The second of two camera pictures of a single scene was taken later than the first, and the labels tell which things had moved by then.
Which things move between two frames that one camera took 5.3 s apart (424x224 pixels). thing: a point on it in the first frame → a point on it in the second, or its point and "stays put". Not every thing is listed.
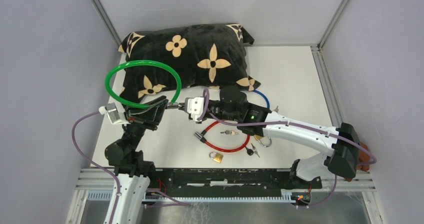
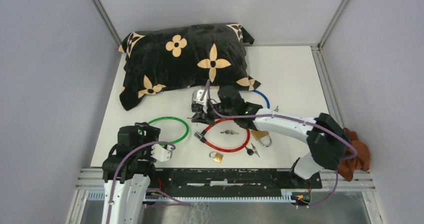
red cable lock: x=201 y=135 stays put
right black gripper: x=203 y=117 stays put
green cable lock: x=115 y=66 → x=140 y=131
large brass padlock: x=259 y=137 stays put
